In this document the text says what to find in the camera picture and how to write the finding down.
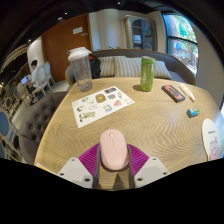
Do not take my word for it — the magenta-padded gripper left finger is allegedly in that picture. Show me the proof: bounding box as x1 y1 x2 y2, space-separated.
57 142 102 190

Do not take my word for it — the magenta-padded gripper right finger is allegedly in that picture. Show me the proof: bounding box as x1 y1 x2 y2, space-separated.
126 143 172 190

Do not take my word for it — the pink computer mouse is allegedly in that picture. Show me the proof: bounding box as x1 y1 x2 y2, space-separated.
99 128 131 172

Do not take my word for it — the round white mouse pad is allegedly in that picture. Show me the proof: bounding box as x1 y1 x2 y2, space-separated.
201 118 222 162

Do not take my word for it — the yellow paper booklet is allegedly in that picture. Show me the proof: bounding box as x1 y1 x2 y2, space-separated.
34 162 56 175

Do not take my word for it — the grey tufted armchair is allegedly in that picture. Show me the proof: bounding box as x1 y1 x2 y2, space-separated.
18 91 69 166

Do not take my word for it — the white sticker sheet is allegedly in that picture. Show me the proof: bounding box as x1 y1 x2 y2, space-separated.
71 85 136 129

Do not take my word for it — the small green blue pack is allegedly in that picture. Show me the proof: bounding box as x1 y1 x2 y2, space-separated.
186 107 201 119

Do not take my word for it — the group of blue chairs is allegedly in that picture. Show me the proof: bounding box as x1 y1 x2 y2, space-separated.
0 83 24 161

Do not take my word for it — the white tube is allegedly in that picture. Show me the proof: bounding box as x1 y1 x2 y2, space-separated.
178 83 196 103

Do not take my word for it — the green drink can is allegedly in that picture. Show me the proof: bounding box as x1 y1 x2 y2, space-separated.
139 55 157 92

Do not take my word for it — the white wooden chair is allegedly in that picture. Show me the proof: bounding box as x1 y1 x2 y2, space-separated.
31 61 56 98

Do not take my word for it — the clear shaker bottle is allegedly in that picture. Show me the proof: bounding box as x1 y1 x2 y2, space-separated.
67 46 94 93

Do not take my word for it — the striped cushion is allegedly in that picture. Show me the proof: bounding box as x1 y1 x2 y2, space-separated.
153 59 173 80
113 55 143 78
98 55 116 78

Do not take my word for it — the person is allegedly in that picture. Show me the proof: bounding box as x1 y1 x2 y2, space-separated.
28 59 40 98

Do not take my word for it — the laptop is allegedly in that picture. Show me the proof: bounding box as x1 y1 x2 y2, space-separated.
20 75 30 86

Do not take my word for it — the black backpack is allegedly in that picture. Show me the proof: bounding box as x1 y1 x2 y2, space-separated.
87 54 102 80

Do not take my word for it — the grey curved sofa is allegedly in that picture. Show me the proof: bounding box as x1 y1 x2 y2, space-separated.
64 48 197 86

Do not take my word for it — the brown wooden door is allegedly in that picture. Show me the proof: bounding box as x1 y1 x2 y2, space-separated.
40 13 94 83

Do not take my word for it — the black framed window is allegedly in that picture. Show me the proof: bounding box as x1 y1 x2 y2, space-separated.
162 13 199 76

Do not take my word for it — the arched glass cabinet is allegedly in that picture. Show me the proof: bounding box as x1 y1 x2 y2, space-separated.
123 15 155 52

